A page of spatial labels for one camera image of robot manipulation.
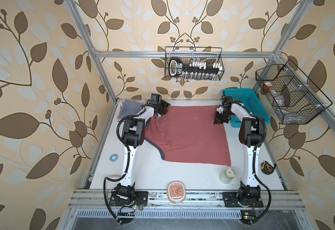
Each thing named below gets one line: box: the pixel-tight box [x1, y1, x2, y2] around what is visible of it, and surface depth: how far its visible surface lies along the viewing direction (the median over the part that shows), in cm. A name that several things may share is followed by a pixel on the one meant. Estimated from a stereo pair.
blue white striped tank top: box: [116, 98, 143, 121], surface depth 110 cm
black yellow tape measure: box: [260, 161, 277, 175], surface depth 84 cm
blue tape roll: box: [109, 153, 119, 163], surface depth 91 cm
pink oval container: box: [167, 180, 187, 205], surface depth 75 cm
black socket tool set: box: [168, 57, 224, 80], surface depth 85 cm
